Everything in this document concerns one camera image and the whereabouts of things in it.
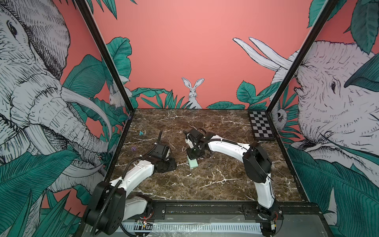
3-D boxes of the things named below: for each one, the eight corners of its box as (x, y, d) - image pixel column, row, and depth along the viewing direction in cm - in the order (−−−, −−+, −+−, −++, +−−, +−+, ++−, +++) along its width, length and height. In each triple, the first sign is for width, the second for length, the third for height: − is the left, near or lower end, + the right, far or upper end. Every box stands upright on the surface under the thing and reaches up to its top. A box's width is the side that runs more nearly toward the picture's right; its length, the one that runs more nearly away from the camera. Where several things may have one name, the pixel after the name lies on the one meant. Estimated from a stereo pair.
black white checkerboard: (254, 140, 105) (256, 138, 102) (246, 112, 123) (247, 110, 120) (276, 141, 105) (278, 138, 102) (264, 113, 123) (265, 110, 120)
